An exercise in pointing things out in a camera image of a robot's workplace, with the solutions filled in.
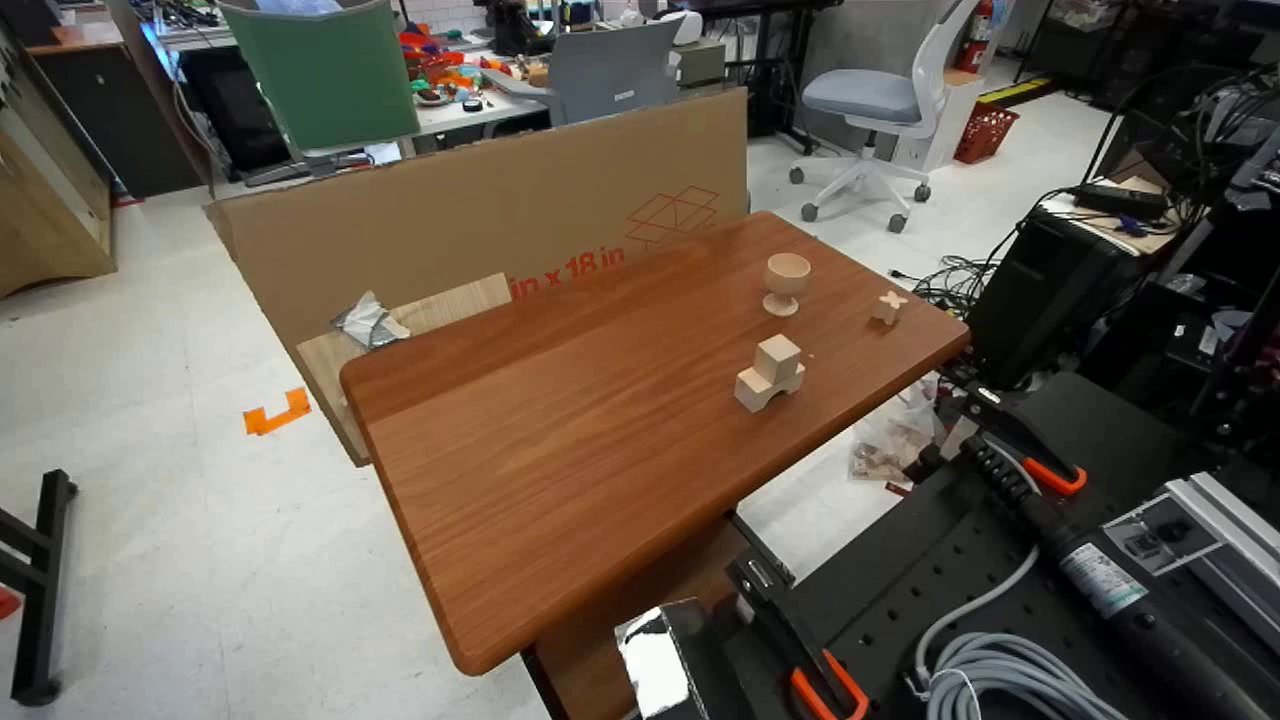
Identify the red fire extinguisher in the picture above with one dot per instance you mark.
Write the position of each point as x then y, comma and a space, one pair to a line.
978, 38

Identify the white grey office chair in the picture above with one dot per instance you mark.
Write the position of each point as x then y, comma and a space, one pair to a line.
901, 106

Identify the red plastic basket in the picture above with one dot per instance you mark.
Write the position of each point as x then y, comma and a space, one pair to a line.
986, 135

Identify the square wooden block pair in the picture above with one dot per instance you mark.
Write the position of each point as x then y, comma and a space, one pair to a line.
776, 370

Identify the flower-shaped wooden block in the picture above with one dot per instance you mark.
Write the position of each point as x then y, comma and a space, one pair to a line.
890, 311

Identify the black orange clamp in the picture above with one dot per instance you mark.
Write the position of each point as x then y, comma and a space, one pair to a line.
1013, 432

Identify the round wooden spool block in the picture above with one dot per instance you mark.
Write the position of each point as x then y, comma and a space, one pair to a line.
784, 281

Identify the black metal floor stand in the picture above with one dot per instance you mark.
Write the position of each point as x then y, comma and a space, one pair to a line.
29, 563

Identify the crumpled grey paper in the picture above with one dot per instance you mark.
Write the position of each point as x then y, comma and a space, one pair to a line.
371, 325

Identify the green office chair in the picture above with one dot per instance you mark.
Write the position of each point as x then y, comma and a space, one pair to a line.
329, 78

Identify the orange floor tape marker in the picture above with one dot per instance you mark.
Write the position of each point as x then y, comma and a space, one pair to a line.
264, 423

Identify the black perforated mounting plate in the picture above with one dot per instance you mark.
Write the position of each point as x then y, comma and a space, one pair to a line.
958, 539

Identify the large cardboard sheet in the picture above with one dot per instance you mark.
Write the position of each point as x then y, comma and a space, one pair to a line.
537, 210

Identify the grey chair back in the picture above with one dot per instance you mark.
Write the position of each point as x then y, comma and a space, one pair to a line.
600, 74

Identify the black computer tower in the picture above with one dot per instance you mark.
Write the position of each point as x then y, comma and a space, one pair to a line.
1054, 281

